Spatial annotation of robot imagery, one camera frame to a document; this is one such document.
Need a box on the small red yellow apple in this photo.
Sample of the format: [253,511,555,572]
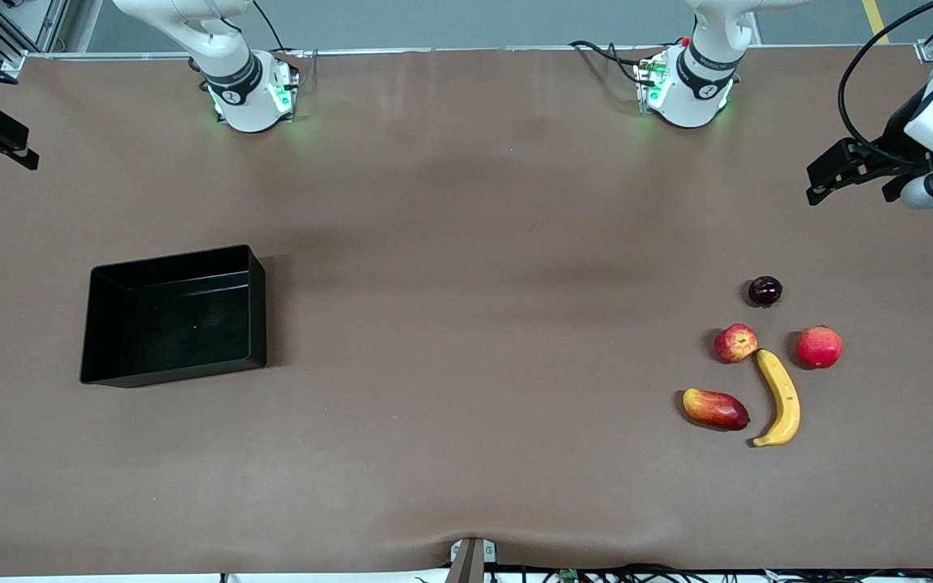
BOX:
[714,323,759,364]

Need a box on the yellow banana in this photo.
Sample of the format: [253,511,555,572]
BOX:
[752,349,802,449]

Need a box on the black plastic box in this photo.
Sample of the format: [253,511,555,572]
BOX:
[79,245,267,389]

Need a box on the dark purple plum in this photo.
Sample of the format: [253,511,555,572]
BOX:
[748,275,784,309]

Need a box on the red yellow mango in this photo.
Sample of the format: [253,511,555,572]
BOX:
[682,388,751,432]

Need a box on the brown table mat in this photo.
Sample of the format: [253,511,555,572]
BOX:
[0,45,933,577]

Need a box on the black base power cable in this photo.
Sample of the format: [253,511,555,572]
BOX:
[569,39,647,82]

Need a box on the thin black base cable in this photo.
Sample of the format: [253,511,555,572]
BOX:
[252,0,305,57]

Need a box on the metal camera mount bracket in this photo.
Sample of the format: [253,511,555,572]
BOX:
[444,536,498,583]

